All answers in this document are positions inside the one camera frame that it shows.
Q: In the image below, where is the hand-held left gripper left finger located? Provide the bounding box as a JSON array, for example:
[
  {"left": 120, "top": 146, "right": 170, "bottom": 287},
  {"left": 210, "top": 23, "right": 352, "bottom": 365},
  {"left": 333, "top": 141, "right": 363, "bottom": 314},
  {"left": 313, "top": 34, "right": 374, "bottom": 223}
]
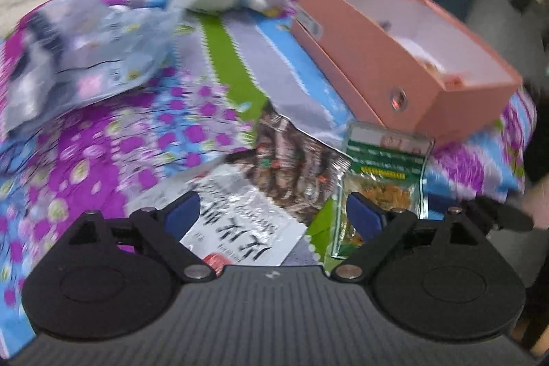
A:
[{"left": 68, "top": 191, "right": 216, "bottom": 284}]

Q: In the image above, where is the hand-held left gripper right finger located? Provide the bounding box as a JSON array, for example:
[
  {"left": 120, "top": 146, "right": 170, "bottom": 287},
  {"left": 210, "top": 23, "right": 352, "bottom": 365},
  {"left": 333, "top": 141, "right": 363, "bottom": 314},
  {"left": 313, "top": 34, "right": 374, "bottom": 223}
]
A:
[{"left": 330, "top": 190, "right": 486, "bottom": 285}]

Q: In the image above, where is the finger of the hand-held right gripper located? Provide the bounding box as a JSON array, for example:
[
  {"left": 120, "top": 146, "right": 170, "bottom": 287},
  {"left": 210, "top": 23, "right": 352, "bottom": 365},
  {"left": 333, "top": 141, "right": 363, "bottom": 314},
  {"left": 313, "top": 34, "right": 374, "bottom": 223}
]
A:
[{"left": 465, "top": 196, "right": 535, "bottom": 232}]

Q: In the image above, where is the green snack packet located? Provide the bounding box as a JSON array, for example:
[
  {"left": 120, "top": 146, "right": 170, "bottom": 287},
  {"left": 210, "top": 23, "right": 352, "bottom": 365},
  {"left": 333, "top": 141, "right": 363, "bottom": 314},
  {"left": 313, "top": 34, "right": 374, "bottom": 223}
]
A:
[{"left": 329, "top": 121, "right": 436, "bottom": 260}]

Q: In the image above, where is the white fish snack packet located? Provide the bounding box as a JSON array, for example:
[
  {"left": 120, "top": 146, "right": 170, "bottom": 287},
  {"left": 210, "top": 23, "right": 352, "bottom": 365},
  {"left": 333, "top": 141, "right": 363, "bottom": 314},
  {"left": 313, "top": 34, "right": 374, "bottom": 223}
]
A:
[{"left": 128, "top": 111, "right": 353, "bottom": 269}]

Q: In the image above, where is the pink cardboard box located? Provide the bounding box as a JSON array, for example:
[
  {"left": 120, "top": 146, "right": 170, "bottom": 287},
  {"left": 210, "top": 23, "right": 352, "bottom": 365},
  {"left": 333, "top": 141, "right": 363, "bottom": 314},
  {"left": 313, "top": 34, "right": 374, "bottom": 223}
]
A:
[{"left": 291, "top": 0, "right": 524, "bottom": 144}]

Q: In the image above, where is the floral striped bedsheet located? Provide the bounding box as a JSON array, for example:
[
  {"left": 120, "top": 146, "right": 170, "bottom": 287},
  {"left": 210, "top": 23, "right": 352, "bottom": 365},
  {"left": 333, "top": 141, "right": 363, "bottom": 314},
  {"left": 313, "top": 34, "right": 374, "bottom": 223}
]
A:
[{"left": 0, "top": 0, "right": 537, "bottom": 350}]

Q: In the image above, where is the translucent blue plastic bag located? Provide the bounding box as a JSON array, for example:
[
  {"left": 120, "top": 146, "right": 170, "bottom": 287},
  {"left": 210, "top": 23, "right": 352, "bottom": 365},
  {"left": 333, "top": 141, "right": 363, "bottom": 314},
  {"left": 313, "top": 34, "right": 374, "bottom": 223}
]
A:
[{"left": 0, "top": 0, "right": 183, "bottom": 135}]

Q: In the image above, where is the dark blue snack bag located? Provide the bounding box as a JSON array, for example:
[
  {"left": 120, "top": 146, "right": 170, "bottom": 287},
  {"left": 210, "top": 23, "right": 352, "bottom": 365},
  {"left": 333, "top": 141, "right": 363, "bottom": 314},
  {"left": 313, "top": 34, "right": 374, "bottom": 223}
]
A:
[{"left": 9, "top": 8, "right": 69, "bottom": 101}]

